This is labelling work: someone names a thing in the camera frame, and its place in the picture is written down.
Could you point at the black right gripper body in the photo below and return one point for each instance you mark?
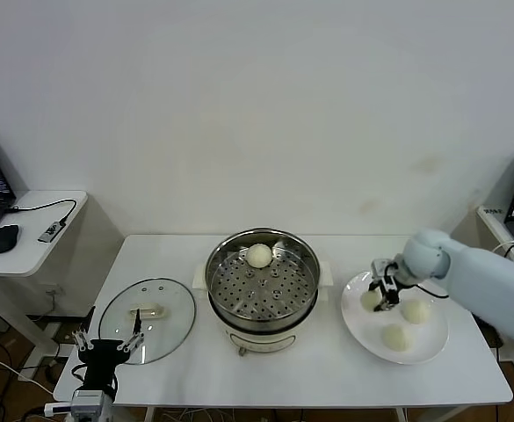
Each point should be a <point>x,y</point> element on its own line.
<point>393,288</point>

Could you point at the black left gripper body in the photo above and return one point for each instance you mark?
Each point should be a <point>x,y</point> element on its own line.
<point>103,356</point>

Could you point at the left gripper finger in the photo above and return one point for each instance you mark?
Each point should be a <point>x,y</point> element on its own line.
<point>83,340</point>
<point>134,339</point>

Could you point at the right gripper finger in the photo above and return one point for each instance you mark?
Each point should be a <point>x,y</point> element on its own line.
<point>384,304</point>
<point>374,286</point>

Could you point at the white steamed baozi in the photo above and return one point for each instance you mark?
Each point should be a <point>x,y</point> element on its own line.
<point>258,256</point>
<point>367,301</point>
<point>415,311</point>
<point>397,337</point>

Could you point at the round glass pot lid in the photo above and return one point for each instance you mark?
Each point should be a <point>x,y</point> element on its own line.
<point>160,334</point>

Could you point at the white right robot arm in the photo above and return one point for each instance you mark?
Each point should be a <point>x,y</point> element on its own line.
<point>480,281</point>

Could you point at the stainless steel steamer basket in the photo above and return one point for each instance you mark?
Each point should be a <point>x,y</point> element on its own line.
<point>291,285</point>

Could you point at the round white plate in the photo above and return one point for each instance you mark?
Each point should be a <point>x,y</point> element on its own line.
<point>428,343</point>

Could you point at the white side table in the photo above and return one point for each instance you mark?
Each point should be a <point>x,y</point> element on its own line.
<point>32,259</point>

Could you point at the grey usb adapter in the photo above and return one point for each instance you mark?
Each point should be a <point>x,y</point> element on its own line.
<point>52,230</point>

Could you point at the cream electric cooker base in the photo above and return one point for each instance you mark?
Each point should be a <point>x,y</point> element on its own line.
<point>265,338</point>

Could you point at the black computer mouse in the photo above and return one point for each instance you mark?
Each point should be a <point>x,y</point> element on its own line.
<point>4,238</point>

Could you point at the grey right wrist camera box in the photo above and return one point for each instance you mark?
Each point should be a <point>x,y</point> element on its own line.
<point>380,268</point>

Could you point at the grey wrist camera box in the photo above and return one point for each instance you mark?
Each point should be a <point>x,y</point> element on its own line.
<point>87,402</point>
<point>380,268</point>

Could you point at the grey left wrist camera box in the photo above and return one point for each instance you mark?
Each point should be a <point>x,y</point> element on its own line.
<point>87,402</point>

